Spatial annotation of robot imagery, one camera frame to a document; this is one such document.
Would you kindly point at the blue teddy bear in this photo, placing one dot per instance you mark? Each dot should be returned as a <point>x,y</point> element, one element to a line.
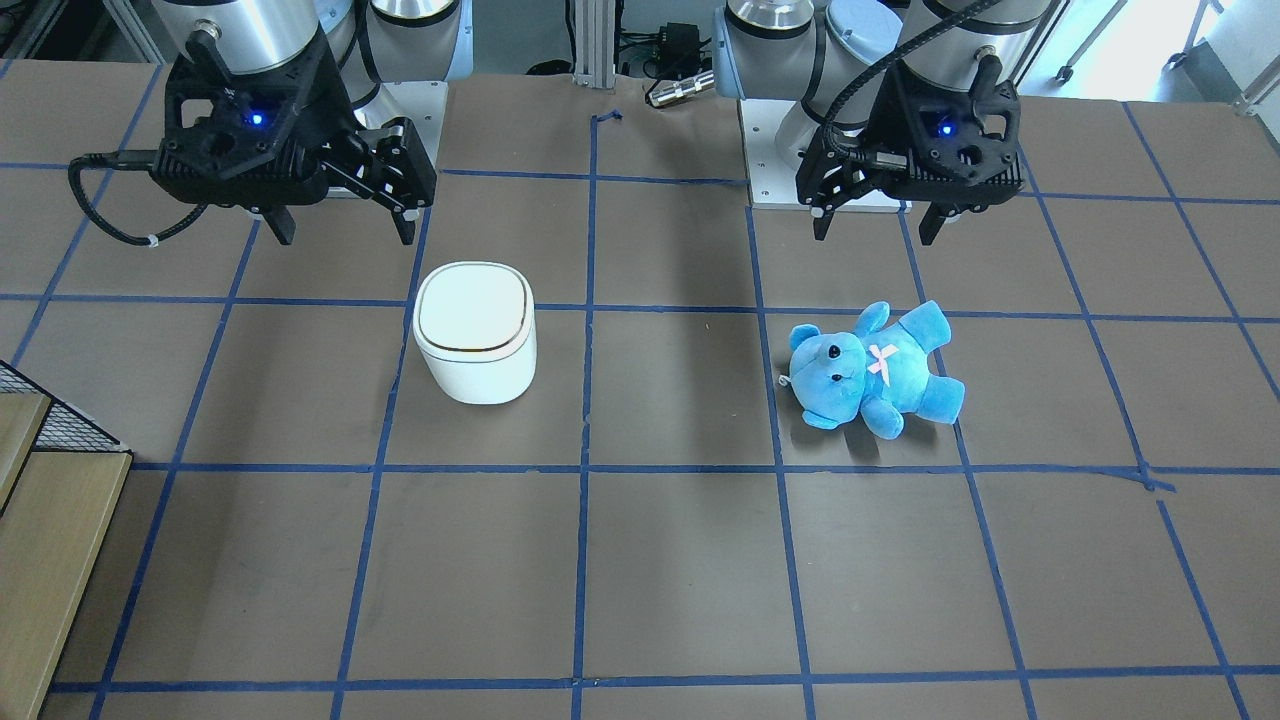
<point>878,371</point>

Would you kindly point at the black power adapter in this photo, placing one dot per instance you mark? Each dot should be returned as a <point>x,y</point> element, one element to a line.
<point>679,50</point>

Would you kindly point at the white trash can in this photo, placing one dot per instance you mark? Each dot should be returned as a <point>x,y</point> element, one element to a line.
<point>475,326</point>

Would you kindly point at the silver metal cylinder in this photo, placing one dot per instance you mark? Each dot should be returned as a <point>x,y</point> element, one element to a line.
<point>668,92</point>

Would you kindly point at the wooden shelf with wire mesh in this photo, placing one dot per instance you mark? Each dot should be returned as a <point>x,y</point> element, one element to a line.
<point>62,477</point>

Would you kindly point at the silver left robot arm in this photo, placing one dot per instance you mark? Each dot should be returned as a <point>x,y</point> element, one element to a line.
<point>832,58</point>

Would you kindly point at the aluminium frame post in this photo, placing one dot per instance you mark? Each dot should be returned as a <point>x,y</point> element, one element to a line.
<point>593,28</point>

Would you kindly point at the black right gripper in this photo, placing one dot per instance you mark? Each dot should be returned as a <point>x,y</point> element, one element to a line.
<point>336,112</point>

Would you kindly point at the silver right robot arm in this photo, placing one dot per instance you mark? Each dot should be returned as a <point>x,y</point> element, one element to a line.
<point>373,42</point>

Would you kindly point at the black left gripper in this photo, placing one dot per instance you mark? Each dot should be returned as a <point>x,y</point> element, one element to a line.
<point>857,118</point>

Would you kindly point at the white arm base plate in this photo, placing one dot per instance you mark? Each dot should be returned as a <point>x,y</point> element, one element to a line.
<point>422,102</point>
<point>774,132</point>

